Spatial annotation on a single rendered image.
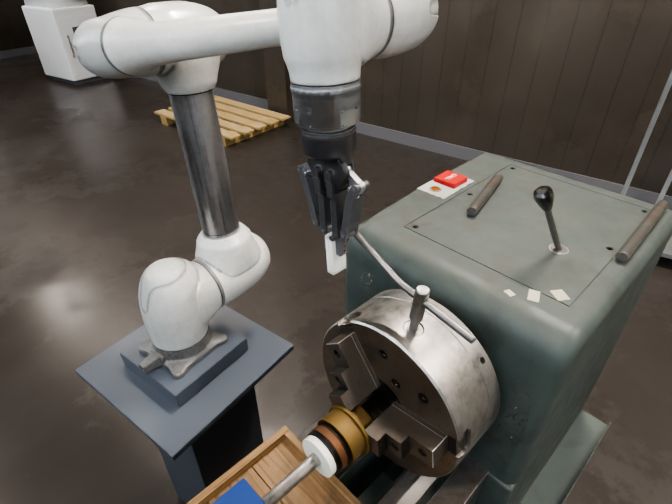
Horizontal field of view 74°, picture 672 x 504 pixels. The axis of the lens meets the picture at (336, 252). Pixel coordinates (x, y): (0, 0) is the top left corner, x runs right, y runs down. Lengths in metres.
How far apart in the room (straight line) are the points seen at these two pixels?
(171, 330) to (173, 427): 0.24
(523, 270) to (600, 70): 3.31
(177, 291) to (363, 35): 0.79
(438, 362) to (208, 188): 0.72
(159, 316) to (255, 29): 0.72
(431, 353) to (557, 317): 0.21
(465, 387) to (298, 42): 0.54
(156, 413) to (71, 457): 1.03
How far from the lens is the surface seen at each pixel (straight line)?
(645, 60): 4.06
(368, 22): 0.59
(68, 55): 7.70
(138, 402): 1.34
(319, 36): 0.55
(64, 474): 2.26
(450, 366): 0.73
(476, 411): 0.77
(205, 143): 1.13
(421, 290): 0.68
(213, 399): 1.29
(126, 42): 0.90
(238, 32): 0.80
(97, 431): 2.33
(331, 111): 0.58
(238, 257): 1.24
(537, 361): 0.79
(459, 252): 0.89
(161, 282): 1.17
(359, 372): 0.78
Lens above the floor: 1.75
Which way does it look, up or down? 35 degrees down
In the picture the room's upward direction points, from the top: straight up
